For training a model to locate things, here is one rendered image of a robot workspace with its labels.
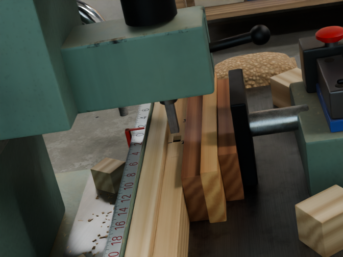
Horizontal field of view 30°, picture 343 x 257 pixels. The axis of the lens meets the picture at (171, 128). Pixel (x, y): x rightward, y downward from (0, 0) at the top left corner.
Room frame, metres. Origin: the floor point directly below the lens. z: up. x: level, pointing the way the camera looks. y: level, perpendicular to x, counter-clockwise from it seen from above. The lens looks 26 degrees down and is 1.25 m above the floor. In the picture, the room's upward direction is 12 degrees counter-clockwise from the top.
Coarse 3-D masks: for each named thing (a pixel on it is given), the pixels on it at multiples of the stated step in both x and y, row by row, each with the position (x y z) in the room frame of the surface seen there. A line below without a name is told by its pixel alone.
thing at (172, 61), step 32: (96, 32) 0.61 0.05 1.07; (128, 32) 0.58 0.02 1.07; (160, 32) 0.57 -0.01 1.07; (192, 32) 0.56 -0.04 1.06; (96, 64) 0.57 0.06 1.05; (128, 64) 0.57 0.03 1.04; (160, 64) 0.56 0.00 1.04; (192, 64) 0.56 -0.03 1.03; (96, 96) 0.57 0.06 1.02; (128, 96) 0.57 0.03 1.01; (160, 96) 0.57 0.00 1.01; (192, 96) 0.56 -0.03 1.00
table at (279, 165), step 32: (256, 96) 0.75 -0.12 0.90; (256, 160) 0.59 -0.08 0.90; (288, 160) 0.58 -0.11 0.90; (256, 192) 0.53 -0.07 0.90; (288, 192) 0.52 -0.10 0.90; (192, 224) 0.50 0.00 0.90; (224, 224) 0.49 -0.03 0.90; (256, 224) 0.48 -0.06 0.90; (288, 224) 0.47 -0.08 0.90; (192, 256) 0.45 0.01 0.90; (224, 256) 0.44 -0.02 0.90; (256, 256) 0.43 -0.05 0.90; (288, 256) 0.42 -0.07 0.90; (320, 256) 0.42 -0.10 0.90
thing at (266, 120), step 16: (240, 80) 0.59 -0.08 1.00; (240, 96) 0.55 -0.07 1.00; (240, 112) 0.54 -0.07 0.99; (256, 112) 0.58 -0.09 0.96; (272, 112) 0.57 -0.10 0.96; (288, 112) 0.57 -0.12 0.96; (240, 128) 0.54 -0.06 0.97; (256, 128) 0.57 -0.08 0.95; (272, 128) 0.56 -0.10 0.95; (288, 128) 0.56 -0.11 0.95; (240, 144) 0.54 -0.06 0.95; (240, 160) 0.54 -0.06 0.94; (256, 176) 0.54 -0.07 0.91
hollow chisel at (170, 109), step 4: (172, 104) 0.59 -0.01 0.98; (168, 108) 0.60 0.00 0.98; (172, 108) 0.59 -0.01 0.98; (168, 112) 0.60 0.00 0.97; (172, 112) 0.60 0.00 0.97; (168, 116) 0.60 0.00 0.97; (172, 116) 0.60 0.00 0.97; (176, 116) 0.60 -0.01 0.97; (168, 120) 0.60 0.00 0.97; (172, 120) 0.60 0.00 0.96; (176, 120) 0.59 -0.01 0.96; (172, 124) 0.60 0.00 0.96; (176, 124) 0.59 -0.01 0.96; (172, 128) 0.60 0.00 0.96; (176, 128) 0.60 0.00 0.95; (172, 132) 0.60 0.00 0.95; (176, 132) 0.60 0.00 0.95
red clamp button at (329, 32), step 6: (324, 30) 0.60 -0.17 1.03; (330, 30) 0.60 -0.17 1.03; (336, 30) 0.59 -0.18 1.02; (342, 30) 0.59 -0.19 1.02; (318, 36) 0.59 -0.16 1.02; (324, 36) 0.59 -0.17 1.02; (330, 36) 0.59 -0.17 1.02; (336, 36) 0.59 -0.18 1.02; (342, 36) 0.59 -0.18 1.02; (324, 42) 0.59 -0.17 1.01; (330, 42) 0.59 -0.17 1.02
